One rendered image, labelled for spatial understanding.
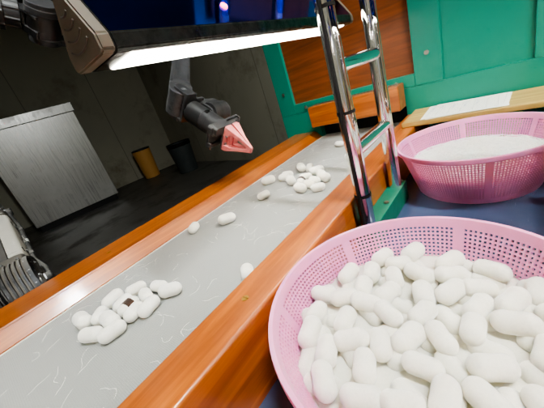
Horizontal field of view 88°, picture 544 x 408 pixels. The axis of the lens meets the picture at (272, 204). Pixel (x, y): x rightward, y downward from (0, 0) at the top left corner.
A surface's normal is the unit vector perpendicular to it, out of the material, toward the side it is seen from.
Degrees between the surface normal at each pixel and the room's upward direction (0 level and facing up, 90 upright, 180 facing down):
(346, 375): 0
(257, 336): 90
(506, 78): 90
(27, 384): 0
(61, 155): 90
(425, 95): 90
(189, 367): 0
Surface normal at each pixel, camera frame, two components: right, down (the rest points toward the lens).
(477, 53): -0.58, 0.47
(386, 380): -0.30, -0.88
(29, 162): 0.64, 0.10
